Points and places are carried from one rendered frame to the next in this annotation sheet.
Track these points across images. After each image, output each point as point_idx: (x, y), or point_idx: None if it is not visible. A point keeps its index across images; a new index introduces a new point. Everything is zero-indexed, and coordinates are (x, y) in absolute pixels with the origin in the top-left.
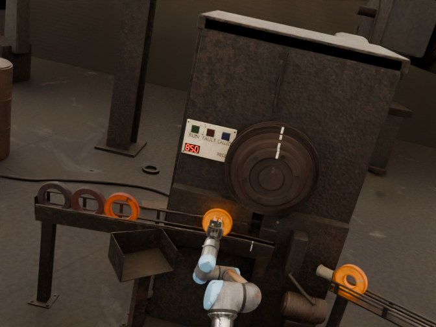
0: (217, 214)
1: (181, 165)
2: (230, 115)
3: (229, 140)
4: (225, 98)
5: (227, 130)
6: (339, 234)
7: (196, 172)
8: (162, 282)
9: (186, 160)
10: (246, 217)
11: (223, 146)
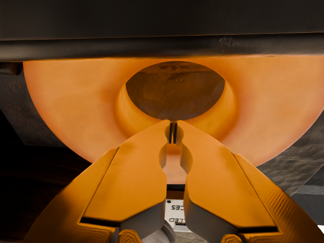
0: (178, 172)
1: (302, 175)
2: (178, 232)
3: (173, 222)
4: (188, 241)
5: (180, 231)
6: None
7: (262, 165)
8: None
9: (283, 183)
10: (18, 97)
11: (184, 216)
